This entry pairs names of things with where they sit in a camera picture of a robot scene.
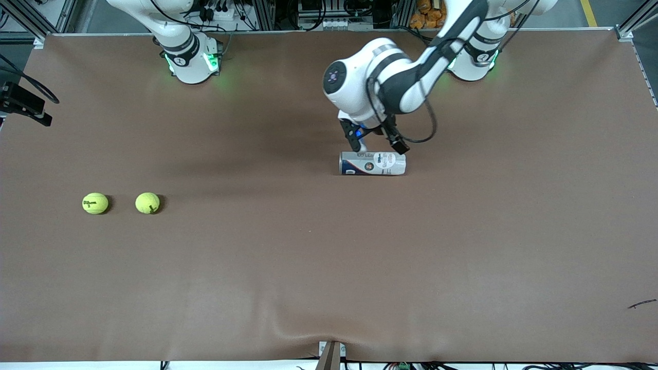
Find clear Wilson tennis ball can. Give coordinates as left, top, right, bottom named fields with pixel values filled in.
left=339, top=151, right=407, bottom=176

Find yellow tennis ball Wilson print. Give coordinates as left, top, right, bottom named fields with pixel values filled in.
left=82, top=192, right=109, bottom=215

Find yellow tennis ball small mark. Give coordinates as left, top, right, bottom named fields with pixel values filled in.
left=135, top=192, right=161, bottom=215

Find brown table mat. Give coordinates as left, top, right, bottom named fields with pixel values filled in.
left=0, top=28, right=658, bottom=363

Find orange objects pile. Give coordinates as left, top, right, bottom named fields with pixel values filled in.
left=410, top=0, right=448, bottom=30

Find white terminal strip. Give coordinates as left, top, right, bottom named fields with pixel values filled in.
left=320, top=18, right=361, bottom=30

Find white power strip black plugs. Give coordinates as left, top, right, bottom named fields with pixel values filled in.
left=198, top=0, right=247, bottom=22

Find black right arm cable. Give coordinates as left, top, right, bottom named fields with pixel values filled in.
left=0, top=51, right=60, bottom=104

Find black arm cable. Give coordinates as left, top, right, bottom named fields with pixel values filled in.
left=368, top=77, right=438, bottom=144
left=0, top=51, right=60, bottom=104

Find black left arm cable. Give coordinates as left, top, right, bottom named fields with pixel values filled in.
left=368, top=77, right=438, bottom=144

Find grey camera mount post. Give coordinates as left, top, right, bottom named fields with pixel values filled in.
left=316, top=340, right=346, bottom=370

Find aluminium table frame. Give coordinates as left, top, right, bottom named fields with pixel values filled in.
left=0, top=0, right=658, bottom=52

